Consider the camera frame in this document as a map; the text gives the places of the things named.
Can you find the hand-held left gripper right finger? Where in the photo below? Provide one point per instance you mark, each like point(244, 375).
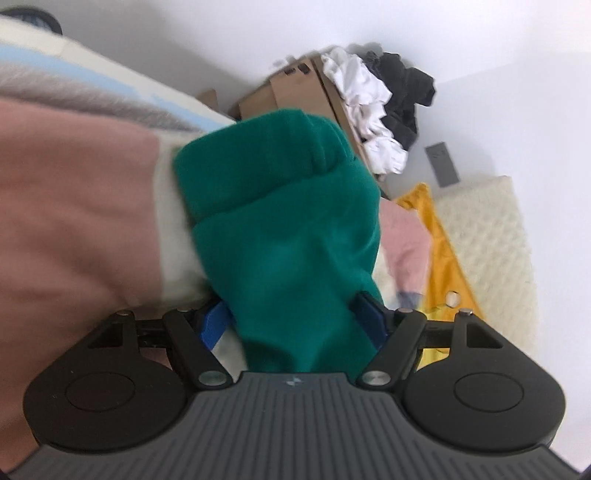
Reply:
point(369, 318)

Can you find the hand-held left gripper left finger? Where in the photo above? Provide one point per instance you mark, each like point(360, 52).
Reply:
point(214, 323)

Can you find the green sweatshirt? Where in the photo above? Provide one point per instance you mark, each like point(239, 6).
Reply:
point(286, 230)

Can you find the white clothes pile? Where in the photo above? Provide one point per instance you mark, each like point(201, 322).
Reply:
point(364, 106)

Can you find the black clothes pile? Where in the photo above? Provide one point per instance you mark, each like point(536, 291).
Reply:
point(406, 92)

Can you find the yellow crown pillow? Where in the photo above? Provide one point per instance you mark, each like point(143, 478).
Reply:
point(443, 267)

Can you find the cream quilted headboard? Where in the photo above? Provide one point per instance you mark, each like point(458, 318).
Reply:
point(494, 240)

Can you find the patchwork checked blanket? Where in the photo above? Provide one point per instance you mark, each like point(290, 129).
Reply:
point(69, 207)

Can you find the cardboard box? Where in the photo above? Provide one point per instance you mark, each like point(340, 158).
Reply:
point(295, 87)

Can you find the dark round object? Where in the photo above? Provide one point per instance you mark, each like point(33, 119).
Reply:
point(32, 19)

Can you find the grey wall switch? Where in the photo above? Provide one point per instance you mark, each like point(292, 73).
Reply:
point(442, 164)

